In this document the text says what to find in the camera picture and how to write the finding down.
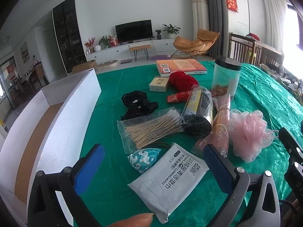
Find orange lounge chair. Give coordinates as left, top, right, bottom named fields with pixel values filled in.
left=171, top=29, right=220, bottom=59

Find red yarn ball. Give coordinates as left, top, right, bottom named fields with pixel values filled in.
left=169, top=71, right=200, bottom=94

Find grey curtain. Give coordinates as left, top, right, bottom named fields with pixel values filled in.
left=198, top=0, right=229, bottom=57

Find red wall hanging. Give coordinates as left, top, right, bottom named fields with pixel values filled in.
left=226, top=0, right=239, bottom=12

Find black television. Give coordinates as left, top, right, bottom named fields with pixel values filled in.
left=115, top=19, right=153, bottom=43

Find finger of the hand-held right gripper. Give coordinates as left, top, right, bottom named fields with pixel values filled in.
left=279, top=127, right=303, bottom=163

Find orange book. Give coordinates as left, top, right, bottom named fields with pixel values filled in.
left=156, top=60, right=208, bottom=75

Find wooden bench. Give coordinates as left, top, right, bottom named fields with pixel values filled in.
left=129, top=44, right=152, bottom=61

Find blue wave-pattern pouch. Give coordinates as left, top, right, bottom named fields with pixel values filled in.
left=127, top=142, right=171, bottom=174

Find dark wooden chair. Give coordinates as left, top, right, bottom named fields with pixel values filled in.
left=229, top=33, right=256, bottom=63

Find black display cabinet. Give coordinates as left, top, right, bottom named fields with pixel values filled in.
left=52, top=0, right=87, bottom=74

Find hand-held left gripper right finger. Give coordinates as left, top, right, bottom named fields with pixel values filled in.
left=203, top=144, right=281, bottom=227

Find bushy potted plant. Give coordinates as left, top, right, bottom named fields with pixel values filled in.
left=98, top=35, right=113, bottom=49

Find small beige box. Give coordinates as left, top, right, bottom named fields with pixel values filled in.
left=149, top=76, right=170, bottom=93

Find person's left hand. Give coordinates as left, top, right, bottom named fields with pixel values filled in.
left=111, top=213, right=155, bottom=227

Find clear jar with black lid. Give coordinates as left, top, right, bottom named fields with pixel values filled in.
left=211, top=55, right=242, bottom=97

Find white cardboard box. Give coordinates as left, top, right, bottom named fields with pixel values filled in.
left=0, top=68, right=102, bottom=227

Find pink bath loofah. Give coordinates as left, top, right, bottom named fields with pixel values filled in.
left=228, top=109, right=281, bottom=163

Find white television cabinet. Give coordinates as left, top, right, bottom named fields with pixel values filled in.
left=85, top=38, right=180, bottom=63

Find green tablecloth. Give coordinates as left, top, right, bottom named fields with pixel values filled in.
left=73, top=60, right=303, bottom=227

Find framed wall picture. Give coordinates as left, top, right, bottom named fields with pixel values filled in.
left=20, top=42, right=30, bottom=64

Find bag of cotton swabs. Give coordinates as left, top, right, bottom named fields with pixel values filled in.
left=117, top=109, right=185, bottom=154

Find brown cardboard box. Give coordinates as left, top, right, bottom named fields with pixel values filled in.
left=72, top=60, right=97, bottom=74

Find black lace cloth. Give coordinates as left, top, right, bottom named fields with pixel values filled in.
left=120, top=90, right=159, bottom=121

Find black trash bag roll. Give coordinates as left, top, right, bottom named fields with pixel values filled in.
left=181, top=85, right=214, bottom=138

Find pink floral cloth roll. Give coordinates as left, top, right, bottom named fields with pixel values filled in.
left=193, top=93, right=231, bottom=158

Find large potted plant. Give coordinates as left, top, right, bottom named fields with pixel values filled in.
left=162, top=24, right=181, bottom=39

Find red flower vase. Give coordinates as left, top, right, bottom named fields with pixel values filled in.
left=84, top=37, right=96, bottom=54

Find purple rug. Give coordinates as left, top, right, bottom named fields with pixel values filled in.
left=149, top=55, right=172, bottom=61

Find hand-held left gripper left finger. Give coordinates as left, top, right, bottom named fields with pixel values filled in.
left=27, top=144, right=105, bottom=227

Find red packet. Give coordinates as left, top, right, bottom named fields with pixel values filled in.
left=166, top=91, right=193, bottom=103

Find white wipes packet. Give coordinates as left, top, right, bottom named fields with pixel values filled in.
left=128, top=142, right=210, bottom=225

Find covered standing air conditioner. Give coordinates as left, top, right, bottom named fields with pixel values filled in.
left=191, top=0, right=210, bottom=52

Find white curtain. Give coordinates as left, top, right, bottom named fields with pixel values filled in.
left=262, top=0, right=288, bottom=52

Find black cable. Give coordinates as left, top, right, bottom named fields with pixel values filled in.
left=279, top=201, right=303, bottom=210

